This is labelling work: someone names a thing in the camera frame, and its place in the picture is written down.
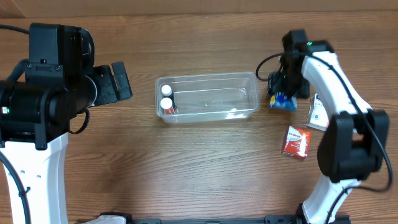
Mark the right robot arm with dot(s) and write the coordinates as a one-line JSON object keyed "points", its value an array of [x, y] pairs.
{"points": [[353, 145]]}

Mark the orange vitamin tube white cap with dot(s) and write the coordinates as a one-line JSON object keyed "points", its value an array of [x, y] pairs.
{"points": [[167, 105]]}

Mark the dark bottle white cap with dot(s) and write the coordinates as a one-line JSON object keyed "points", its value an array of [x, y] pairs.
{"points": [[167, 92]]}

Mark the red white small box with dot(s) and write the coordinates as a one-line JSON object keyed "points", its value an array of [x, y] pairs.
{"points": [[296, 142]]}

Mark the blue yellow VapoDrops box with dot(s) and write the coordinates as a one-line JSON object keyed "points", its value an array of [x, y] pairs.
{"points": [[281, 102]]}

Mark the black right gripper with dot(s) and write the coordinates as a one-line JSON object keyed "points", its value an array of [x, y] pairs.
{"points": [[288, 86]]}

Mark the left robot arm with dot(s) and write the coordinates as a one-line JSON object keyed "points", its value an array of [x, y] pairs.
{"points": [[43, 93]]}

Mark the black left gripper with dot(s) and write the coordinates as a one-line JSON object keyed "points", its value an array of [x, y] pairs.
{"points": [[104, 84]]}

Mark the clear plastic container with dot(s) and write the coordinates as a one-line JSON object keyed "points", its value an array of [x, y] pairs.
{"points": [[210, 97]]}

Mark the white Hansaplast box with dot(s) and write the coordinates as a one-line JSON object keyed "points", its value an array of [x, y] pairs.
{"points": [[317, 116]]}

